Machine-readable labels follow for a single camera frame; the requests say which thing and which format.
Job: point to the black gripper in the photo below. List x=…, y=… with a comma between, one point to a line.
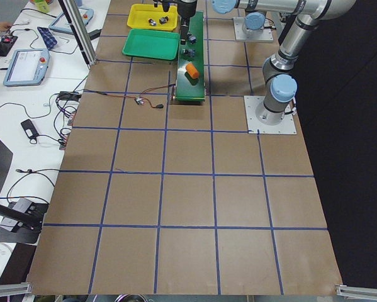
x=185, y=9

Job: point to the yellow push button switch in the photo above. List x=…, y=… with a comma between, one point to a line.
x=152, y=22

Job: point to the green push button switch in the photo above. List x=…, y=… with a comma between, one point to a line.
x=188, y=54

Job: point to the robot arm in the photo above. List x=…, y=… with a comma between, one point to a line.
x=308, y=15
x=253, y=20

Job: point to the yellow plastic tray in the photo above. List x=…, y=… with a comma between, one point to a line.
x=140, y=13

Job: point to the green plastic tray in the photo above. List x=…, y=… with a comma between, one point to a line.
x=152, y=44

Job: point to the green conveyor belt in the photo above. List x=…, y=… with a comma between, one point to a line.
x=188, y=89

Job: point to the small controller circuit board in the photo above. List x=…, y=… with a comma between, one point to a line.
x=139, y=101

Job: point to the black power adapter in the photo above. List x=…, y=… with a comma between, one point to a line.
x=30, y=129

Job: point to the aluminium frame post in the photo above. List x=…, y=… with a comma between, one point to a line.
x=73, y=16

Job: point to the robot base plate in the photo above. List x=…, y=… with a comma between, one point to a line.
x=242, y=34
x=262, y=121

